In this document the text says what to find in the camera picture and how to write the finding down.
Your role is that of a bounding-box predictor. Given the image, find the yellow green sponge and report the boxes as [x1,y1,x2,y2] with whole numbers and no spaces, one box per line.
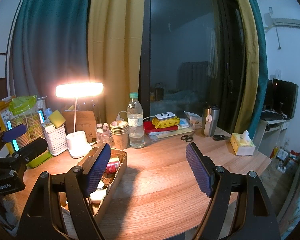
[48,109,65,128]

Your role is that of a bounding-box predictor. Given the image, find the green patterned bag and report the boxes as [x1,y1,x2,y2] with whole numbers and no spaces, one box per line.
[9,112,53,169]

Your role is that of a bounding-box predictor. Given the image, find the cardboard box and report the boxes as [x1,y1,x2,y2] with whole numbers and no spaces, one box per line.
[62,147,127,227]

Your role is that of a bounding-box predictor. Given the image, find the teal and grey curtain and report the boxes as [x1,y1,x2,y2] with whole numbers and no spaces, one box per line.
[9,0,95,110]

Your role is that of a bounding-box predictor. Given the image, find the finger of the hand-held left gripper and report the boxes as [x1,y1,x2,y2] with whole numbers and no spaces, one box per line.
[14,137,48,165]
[0,124,28,155]

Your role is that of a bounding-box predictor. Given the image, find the brown printed carton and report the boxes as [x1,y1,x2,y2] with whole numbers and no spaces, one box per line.
[62,110,98,144]

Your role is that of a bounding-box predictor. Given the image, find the clear water bottle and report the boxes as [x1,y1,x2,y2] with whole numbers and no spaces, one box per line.
[127,92,145,148]

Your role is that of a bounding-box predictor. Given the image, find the white medicine boxes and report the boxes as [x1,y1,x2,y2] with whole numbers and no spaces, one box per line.
[184,111,203,129]

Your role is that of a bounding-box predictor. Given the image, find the yellow bag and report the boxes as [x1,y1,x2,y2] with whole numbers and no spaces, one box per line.
[0,96,17,133]

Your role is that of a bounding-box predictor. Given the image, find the pale yellow envelope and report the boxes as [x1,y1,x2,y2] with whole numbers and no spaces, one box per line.
[147,127,195,140]

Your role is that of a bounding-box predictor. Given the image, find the red book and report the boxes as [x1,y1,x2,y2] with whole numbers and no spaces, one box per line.
[143,121,178,134]

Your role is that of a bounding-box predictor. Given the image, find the clear glass cup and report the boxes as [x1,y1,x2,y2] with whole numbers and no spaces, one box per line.
[95,122,113,144]

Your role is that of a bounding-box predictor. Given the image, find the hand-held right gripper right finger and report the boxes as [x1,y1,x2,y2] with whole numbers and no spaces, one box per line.
[185,142,282,240]

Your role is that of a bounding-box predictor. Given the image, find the white power bank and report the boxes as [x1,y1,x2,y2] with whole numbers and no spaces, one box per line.
[154,112,176,120]

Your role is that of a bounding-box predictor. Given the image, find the white plastic basket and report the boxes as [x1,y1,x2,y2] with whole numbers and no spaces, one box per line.
[43,124,69,156]

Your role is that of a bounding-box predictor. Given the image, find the steel tumbler with tag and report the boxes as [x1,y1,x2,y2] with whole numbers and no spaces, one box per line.
[202,106,220,137]

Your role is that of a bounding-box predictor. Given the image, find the yellow wipes pack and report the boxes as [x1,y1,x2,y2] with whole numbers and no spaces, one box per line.
[152,116,180,128]

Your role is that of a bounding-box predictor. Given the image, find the black computer monitor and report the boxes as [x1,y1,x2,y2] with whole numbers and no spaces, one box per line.
[272,78,299,119]

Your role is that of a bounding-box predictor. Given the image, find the yellow tissue box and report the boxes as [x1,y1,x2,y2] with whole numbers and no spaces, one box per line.
[230,130,256,156]

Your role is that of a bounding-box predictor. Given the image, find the white air conditioner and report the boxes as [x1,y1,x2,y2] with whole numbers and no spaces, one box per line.
[264,7,300,33]

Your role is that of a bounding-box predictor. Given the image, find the red tin can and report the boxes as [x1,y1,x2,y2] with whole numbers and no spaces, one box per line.
[105,160,121,174]

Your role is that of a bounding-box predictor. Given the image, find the light green packet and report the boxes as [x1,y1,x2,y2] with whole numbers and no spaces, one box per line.
[9,95,37,117]

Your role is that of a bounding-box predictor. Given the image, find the white pill bottle teal label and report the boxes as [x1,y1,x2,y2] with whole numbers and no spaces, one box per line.
[90,189,108,204]

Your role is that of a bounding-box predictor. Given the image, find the white desk lamp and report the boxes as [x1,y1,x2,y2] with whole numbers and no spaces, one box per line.
[55,81,105,158]

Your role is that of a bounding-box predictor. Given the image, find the yellow curtain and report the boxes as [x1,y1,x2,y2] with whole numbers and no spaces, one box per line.
[87,0,150,130]
[230,0,260,133]

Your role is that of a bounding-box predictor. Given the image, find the white computer desk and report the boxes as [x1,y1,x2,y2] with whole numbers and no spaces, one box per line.
[254,117,290,158]

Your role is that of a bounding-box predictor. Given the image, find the stack of brown paper cups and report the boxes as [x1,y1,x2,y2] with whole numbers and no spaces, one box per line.
[110,120,129,150]

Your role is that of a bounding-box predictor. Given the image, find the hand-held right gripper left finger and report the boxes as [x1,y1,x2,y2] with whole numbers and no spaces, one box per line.
[17,142,112,240]

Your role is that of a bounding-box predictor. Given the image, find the dark glass sliding door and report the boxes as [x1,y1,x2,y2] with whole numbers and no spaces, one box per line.
[140,0,245,135]

